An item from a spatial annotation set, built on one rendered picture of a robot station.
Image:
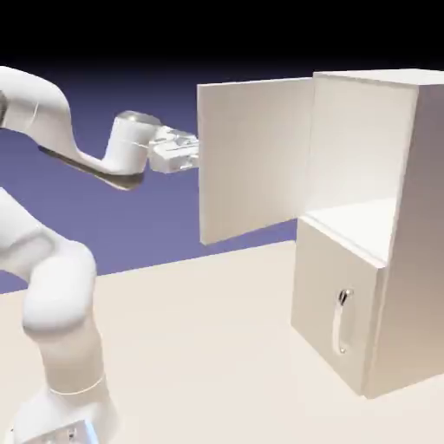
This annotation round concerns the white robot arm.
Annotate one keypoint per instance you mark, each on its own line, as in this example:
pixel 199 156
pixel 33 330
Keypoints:
pixel 66 298

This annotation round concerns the white cabinet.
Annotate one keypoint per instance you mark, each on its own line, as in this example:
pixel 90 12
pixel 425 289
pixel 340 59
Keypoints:
pixel 399 242

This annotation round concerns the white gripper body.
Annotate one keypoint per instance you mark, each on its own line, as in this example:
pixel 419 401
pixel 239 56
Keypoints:
pixel 173 158

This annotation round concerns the short white cabinet door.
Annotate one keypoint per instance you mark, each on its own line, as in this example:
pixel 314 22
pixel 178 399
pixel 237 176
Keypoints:
pixel 333 305

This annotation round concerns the tall white cabinet door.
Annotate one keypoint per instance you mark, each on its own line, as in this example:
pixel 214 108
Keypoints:
pixel 253 156

